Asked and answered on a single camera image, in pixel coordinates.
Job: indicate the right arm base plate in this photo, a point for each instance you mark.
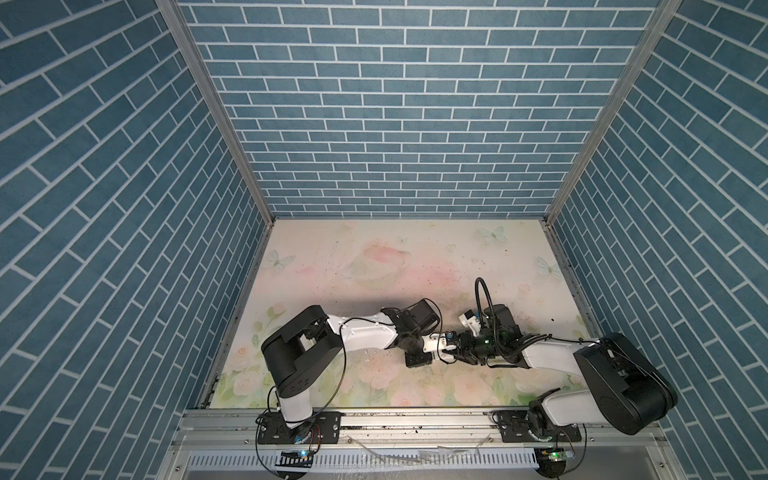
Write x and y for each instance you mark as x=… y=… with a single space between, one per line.
x=522 y=425

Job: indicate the aluminium front rail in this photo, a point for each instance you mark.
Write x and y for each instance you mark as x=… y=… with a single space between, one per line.
x=410 y=443

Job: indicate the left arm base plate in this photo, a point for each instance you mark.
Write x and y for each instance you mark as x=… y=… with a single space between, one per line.
x=322 y=429

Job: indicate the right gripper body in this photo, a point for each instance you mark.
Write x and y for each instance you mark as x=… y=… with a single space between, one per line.
x=481 y=347

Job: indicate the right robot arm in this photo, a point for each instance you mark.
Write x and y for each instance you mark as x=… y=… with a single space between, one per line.
x=622 y=388

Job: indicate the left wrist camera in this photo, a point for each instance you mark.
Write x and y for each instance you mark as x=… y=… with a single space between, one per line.
x=439 y=343

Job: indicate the left controller board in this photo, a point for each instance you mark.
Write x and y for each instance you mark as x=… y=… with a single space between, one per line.
x=293 y=465

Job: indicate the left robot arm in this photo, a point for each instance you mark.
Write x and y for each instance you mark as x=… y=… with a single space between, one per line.
x=298 y=353

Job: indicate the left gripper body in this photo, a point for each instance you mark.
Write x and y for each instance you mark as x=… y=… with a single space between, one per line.
x=415 y=345

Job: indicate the right controller board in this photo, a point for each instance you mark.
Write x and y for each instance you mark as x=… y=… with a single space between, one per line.
x=552 y=462

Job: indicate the controller board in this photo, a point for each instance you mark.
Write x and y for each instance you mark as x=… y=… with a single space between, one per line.
x=293 y=465
x=552 y=462

